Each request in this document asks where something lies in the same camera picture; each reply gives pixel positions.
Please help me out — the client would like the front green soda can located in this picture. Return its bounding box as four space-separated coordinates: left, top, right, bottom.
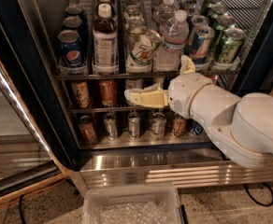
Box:
214 28 245 63

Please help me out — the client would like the front clear water bottle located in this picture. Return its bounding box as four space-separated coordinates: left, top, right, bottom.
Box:
153 9 189 72

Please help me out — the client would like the orange can middle shelf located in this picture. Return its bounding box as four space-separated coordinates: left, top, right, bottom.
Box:
99 79 117 106

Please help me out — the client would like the gold can bottom shelf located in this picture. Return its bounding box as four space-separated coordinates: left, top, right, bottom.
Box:
171 114 187 138

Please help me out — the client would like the front brown tea bottle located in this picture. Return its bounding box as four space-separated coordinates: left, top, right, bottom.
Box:
93 3 118 67

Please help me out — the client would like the clear plastic bin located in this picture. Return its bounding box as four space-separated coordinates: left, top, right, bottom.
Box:
81 184 184 224

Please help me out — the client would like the brown can bottom shelf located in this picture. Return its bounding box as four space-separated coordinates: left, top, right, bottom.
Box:
79 115 97 143

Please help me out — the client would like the green soda can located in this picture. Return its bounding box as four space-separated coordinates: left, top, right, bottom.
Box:
211 15 236 49
214 28 245 63

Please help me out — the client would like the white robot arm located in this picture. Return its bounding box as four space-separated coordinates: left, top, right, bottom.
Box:
124 55 273 169

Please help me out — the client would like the middle blue pepsi can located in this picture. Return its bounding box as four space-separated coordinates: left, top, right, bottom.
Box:
63 16 85 38

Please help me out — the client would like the silver can shelf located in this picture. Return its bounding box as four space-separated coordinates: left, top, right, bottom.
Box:
128 111 140 139
104 112 118 140

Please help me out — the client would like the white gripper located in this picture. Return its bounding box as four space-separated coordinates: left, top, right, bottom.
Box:
124 55 212 119

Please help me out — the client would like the open glass fridge door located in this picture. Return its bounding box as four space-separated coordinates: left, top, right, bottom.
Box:
0 60 71 204

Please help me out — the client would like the stainless steel fridge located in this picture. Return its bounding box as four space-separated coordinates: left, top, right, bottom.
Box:
0 0 273 198

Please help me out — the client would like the rear blue pepsi can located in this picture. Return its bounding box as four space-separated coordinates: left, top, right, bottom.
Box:
65 4 87 23

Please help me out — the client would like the clear water bottle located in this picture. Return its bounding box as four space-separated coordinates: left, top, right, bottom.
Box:
153 9 189 72
155 0 178 28

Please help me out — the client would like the blue pepsi can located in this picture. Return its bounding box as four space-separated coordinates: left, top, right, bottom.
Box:
58 30 84 68
65 4 87 23
63 16 85 38

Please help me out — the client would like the front blue pepsi can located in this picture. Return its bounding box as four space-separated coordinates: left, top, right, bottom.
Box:
58 30 84 68

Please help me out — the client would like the white can middle shelf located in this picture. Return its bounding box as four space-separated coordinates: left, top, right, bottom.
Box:
125 78 143 90

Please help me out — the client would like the white green 7up can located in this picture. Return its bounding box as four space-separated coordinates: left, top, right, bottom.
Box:
126 29 162 74

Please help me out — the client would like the black floor cable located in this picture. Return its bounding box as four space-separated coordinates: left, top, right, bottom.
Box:
242 182 273 208

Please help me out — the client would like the tan can middle shelf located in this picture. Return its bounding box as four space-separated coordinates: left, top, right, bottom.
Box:
71 81 90 108

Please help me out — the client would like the white green can bottom shelf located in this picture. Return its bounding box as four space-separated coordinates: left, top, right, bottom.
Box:
150 112 166 140

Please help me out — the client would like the blue can bottom shelf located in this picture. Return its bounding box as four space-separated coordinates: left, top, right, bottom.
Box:
189 119 204 135

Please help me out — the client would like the front blue red bull can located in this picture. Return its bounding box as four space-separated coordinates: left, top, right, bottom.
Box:
189 25 215 64

